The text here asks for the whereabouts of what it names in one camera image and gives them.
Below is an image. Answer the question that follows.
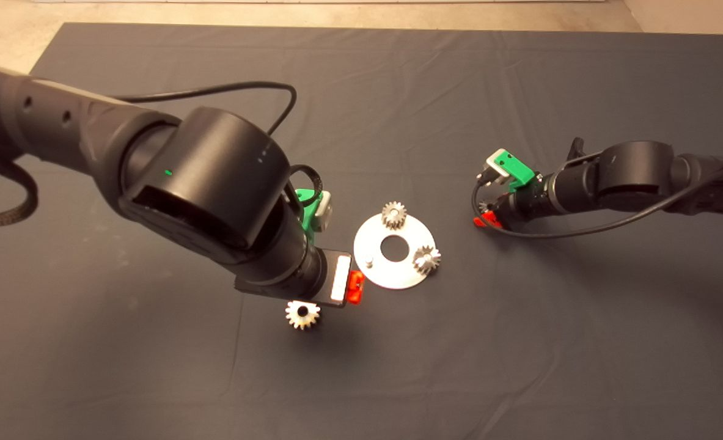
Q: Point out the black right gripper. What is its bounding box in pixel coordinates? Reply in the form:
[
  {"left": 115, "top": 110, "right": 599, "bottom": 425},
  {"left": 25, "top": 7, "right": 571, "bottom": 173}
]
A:
[{"left": 473, "top": 182, "right": 540, "bottom": 231}]

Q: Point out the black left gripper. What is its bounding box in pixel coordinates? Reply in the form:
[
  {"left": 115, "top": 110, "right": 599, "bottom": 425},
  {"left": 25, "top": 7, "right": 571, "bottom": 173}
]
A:
[{"left": 233, "top": 247, "right": 366, "bottom": 309}]

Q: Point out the large steel gear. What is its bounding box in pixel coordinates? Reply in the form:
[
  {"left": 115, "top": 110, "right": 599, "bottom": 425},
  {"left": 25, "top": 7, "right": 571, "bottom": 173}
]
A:
[{"left": 285, "top": 299, "right": 323, "bottom": 331}]

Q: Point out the round metal plate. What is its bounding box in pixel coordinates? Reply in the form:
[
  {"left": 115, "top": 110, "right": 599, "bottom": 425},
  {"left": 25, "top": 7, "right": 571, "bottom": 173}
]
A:
[{"left": 353, "top": 212, "right": 435, "bottom": 290}]

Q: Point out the dark grey table cloth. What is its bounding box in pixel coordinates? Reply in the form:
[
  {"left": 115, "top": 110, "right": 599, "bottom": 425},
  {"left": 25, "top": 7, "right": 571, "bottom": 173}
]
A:
[{"left": 0, "top": 23, "right": 723, "bottom": 440}]

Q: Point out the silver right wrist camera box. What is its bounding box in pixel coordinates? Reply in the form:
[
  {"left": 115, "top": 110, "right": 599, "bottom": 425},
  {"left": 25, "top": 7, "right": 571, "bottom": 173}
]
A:
[{"left": 476, "top": 148, "right": 512, "bottom": 185}]

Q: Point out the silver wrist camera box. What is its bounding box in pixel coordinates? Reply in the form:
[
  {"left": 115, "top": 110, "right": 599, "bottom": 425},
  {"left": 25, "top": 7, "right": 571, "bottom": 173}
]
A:
[
  {"left": 476, "top": 148, "right": 512, "bottom": 185},
  {"left": 314, "top": 191, "right": 334, "bottom": 230}
]

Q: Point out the green right camera mount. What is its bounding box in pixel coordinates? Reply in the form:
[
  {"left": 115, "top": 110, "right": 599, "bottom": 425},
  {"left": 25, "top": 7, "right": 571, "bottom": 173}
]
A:
[{"left": 494, "top": 150, "right": 537, "bottom": 192}]

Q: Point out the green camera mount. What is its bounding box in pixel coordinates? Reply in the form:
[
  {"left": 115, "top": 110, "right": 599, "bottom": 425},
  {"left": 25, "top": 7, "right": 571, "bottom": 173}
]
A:
[
  {"left": 293, "top": 188, "right": 326, "bottom": 243},
  {"left": 494, "top": 150, "right": 537, "bottom": 192}
]

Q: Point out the black right camera cable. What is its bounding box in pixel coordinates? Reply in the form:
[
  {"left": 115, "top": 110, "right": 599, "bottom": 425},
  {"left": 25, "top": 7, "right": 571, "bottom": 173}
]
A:
[{"left": 471, "top": 158, "right": 723, "bottom": 241}]

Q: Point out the black camera cable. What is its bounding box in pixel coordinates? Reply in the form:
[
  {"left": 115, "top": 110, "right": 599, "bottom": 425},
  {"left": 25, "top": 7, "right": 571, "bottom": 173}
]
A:
[
  {"left": 117, "top": 81, "right": 326, "bottom": 212},
  {"left": 471, "top": 158, "right": 723, "bottom": 241}
]

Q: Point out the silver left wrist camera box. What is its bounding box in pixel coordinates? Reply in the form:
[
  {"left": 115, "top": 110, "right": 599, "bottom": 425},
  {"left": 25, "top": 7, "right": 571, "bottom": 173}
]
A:
[{"left": 314, "top": 191, "right": 334, "bottom": 230}]

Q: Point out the green left camera mount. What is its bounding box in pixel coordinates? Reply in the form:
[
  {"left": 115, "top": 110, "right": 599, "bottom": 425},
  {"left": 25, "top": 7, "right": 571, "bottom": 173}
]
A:
[{"left": 293, "top": 188, "right": 326, "bottom": 243}]

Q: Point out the black left camera cable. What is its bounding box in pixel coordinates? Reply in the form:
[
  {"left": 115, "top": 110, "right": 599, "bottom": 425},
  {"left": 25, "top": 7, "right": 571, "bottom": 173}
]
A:
[{"left": 117, "top": 81, "right": 326, "bottom": 212}]

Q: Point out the left arm braided cable sleeve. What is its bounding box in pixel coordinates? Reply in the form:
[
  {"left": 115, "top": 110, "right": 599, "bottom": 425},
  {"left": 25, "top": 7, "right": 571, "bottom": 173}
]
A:
[{"left": 0, "top": 147, "right": 39, "bottom": 229}]

